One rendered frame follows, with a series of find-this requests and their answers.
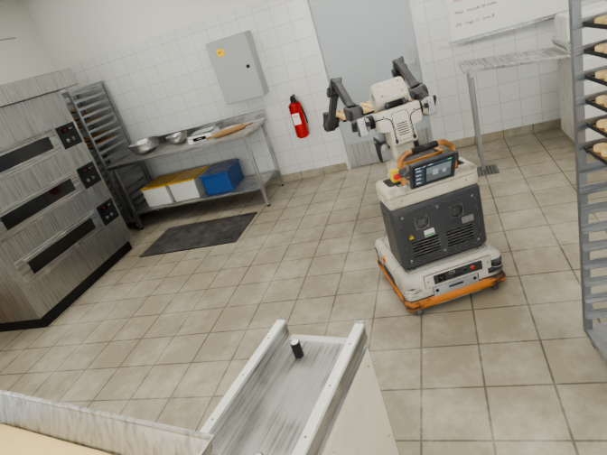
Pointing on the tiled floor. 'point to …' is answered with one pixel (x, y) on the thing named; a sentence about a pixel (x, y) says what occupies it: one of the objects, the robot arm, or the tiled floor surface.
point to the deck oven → (50, 206)
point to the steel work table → (200, 148)
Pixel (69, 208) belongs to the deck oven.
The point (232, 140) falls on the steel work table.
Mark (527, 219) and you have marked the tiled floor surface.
